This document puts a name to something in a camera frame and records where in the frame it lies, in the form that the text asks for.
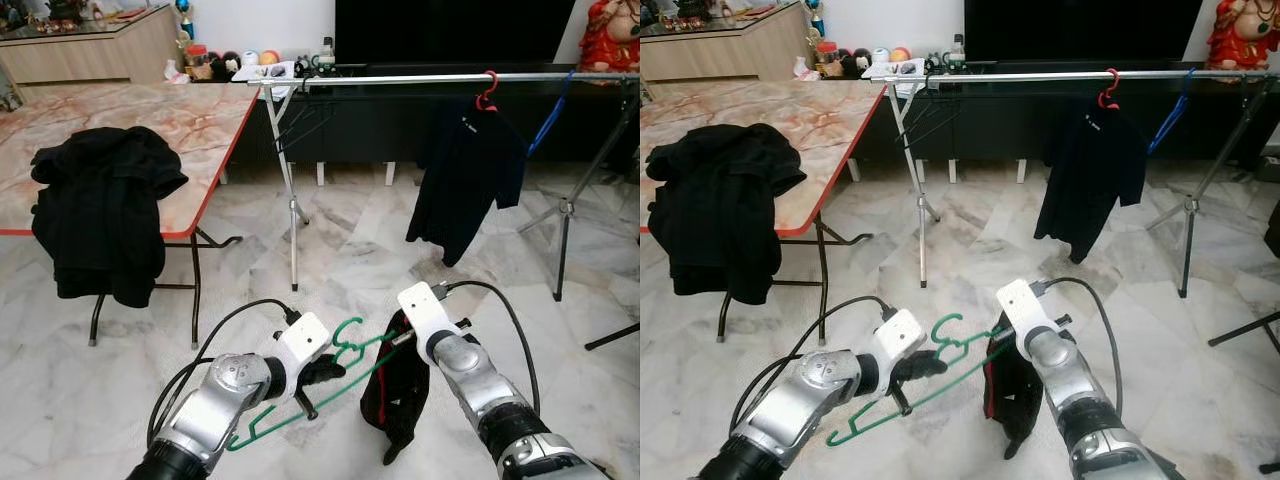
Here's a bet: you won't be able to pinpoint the black garment with red band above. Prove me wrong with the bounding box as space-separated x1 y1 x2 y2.
982 312 1046 461
360 310 433 466

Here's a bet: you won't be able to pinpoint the green plastic hanger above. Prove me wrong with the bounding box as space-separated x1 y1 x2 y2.
825 313 1011 448
225 316 401 453

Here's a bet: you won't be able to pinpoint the blue plastic hanger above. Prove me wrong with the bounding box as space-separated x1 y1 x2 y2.
1148 68 1198 154
527 70 576 156

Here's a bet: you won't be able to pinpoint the navy shirt with red collar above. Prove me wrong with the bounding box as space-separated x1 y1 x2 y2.
1033 98 1151 265
405 100 529 268

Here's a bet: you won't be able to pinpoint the black TV console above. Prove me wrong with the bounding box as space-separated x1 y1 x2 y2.
215 75 641 176
845 73 1280 176

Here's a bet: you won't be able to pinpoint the black folding chair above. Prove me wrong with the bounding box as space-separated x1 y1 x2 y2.
585 322 641 351
1208 310 1280 349

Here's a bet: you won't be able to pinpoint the black jacket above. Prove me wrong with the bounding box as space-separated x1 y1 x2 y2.
30 126 189 309
645 123 807 306

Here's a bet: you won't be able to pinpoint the silver metal clothes rack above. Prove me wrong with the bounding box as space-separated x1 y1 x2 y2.
872 67 1276 299
248 70 641 301

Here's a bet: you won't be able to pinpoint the black soundbar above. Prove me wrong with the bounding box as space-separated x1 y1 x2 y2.
995 60 1191 75
362 62 561 77

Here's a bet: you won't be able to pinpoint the marble table with red edge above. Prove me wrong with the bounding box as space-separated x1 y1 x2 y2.
0 80 263 349
640 78 889 346

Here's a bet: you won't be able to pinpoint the black television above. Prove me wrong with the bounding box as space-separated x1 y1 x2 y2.
963 0 1206 64
333 0 578 66

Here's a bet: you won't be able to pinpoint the red laughing Buddha statue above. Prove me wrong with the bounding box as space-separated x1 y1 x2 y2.
1205 0 1280 71
578 0 641 73

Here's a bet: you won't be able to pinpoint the light wooden sideboard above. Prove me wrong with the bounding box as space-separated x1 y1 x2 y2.
640 3 811 83
0 5 181 86

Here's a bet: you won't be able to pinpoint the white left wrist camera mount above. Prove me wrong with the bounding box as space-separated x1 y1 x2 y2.
868 308 928 399
270 311 332 403

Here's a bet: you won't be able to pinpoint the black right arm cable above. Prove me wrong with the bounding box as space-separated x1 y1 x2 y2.
440 280 543 416
1040 277 1126 416

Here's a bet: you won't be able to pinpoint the black wire hangers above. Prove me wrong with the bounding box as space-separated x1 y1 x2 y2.
270 90 341 151
895 88 966 149

